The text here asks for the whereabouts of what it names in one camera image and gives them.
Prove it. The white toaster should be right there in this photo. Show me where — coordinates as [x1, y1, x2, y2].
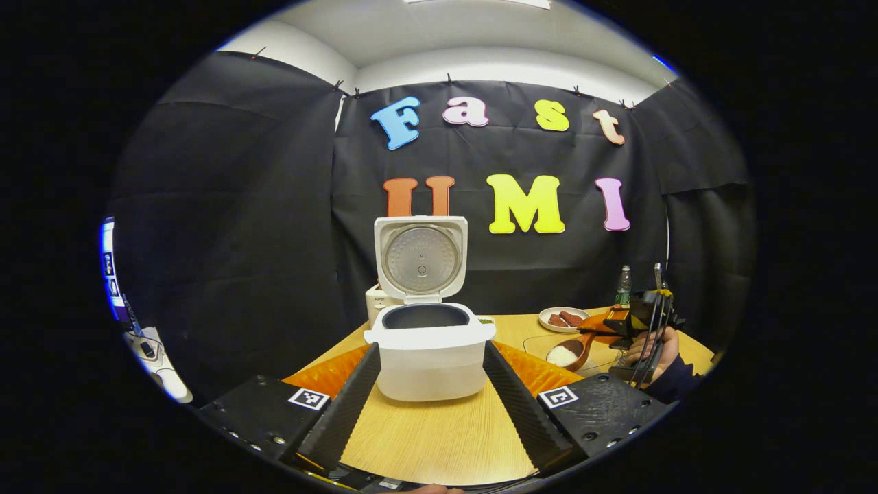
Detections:
[365, 284, 405, 329]

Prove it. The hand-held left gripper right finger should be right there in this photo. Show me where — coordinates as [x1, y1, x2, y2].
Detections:
[482, 341, 676, 478]

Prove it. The white device with cables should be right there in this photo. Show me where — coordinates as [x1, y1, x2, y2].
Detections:
[123, 326, 194, 404]

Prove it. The black backdrop cloth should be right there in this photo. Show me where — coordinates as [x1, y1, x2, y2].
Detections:
[110, 51, 755, 405]

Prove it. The clear box of rice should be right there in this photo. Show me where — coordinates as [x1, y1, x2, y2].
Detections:
[523, 333, 621, 377]

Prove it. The white round plate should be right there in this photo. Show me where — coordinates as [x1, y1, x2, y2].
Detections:
[538, 307, 591, 333]

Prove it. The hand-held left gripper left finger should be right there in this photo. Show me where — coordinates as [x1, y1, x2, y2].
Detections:
[195, 343, 382, 474]

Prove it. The white rice cooker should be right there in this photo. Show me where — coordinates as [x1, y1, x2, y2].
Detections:
[364, 215, 497, 403]

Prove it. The large ceiling light panel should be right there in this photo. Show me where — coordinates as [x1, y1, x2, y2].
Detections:
[405, 0, 551, 10]

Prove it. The brown wooden spoon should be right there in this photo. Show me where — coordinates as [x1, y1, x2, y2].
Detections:
[545, 322, 618, 372]

